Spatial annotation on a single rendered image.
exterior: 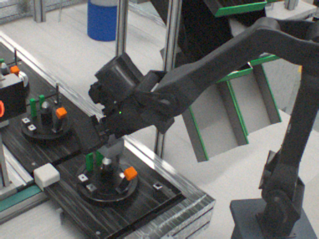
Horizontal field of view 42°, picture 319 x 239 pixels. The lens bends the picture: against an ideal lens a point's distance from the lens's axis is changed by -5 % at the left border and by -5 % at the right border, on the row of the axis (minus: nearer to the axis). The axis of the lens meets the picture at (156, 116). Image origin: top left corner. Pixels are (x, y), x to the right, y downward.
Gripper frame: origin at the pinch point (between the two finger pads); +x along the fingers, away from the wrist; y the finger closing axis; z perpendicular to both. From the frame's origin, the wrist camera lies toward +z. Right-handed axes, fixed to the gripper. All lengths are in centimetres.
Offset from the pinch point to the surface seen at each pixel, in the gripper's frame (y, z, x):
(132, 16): -82, 40, 83
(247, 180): -37.5, -29.7, 8.6
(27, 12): -42, 61, 102
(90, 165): 1.6, -6.5, 10.9
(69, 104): -10.4, 9.1, 33.3
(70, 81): -27, 18, 59
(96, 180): 2.2, -10.0, 10.0
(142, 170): -9.4, -13.1, 9.8
